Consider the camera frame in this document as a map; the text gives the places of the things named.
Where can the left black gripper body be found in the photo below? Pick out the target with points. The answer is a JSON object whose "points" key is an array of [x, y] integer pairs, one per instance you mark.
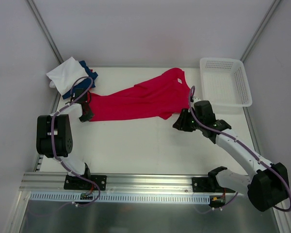
{"points": [[86, 112]]}

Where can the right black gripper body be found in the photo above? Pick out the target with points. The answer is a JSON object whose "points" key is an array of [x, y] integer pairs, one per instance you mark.
{"points": [[182, 121]]}

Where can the magenta t shirt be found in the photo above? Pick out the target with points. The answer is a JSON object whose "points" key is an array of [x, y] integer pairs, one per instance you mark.
{"points": [[161, 97]]}

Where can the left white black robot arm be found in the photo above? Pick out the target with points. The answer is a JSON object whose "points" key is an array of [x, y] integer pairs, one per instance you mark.
{"points": [[54, 139]]}

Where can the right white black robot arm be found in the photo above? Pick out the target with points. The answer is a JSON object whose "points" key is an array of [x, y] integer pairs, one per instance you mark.
{"points": [[266, 184]]}

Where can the folded blue t shirt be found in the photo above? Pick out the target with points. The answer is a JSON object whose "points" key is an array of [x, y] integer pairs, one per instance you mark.
{"points": [[85, 83]]}

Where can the folded white t shirt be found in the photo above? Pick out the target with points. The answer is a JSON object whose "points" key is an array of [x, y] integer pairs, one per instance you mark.
{"points": [[65, 75]]}

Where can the white plastic basket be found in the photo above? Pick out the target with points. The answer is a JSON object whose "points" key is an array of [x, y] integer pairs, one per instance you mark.
{"points": [[224, 82]]}

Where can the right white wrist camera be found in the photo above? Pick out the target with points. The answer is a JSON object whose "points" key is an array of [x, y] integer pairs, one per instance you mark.
{"points": [[194, 99]]}

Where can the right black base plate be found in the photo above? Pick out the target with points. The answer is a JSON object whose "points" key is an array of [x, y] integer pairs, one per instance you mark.
{"points": [[208, 185]]}

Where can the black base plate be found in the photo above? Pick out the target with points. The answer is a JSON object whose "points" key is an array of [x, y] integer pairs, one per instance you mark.
{"points": [[208, 185], [99, 182]]}

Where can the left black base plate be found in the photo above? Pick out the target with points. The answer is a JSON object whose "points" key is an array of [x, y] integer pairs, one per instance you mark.
{"points": [[99, 182]]}

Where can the white slotted cable duct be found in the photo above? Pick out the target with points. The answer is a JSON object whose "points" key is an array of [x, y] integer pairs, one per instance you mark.
{"points": [[124, 198]]}

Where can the aluminium mounting rail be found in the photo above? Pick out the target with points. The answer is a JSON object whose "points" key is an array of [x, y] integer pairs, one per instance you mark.
{"points": [[134, 183]]}

